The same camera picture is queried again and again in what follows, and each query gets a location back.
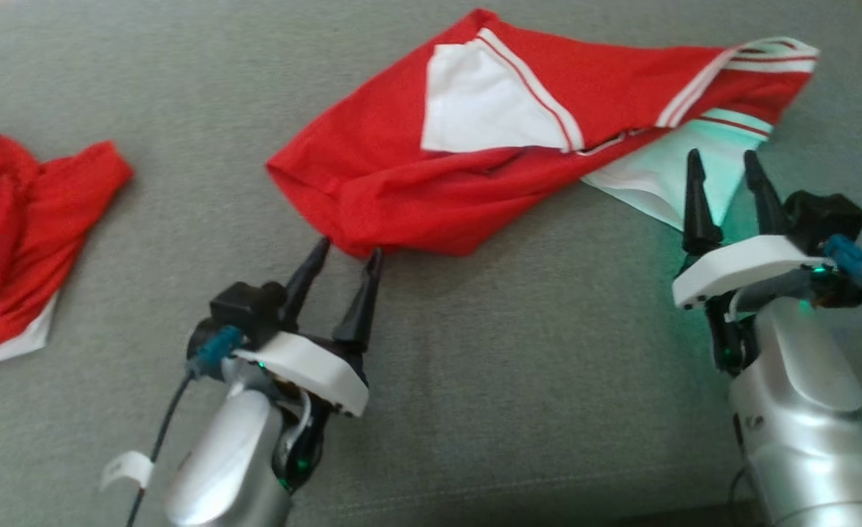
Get red white striped jersey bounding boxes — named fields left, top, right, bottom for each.
left=266, top=9, right=820, bottom=258

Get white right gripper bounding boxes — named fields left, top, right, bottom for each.
left=671, top=149, right=836, bottom=375

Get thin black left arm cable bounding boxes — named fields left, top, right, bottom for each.
left=127, top=370, right=199, bottom=527

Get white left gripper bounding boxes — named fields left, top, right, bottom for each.
left=232, top=236, right=385, bottom=422

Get red shorts with white band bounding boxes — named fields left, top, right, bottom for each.
left=0, top=130, right=134, bottom=369

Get white cable tag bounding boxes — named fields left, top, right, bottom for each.
left=100, top=451, right=154, bottom=492

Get teal cable connector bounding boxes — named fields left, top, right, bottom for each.
left=822, top=234, right=862, bottom=291
left=195, top=326, right=246, bottom=379

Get grey fabric sofa seat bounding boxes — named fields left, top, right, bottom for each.
left=0, top=0, right=862, bottom=527

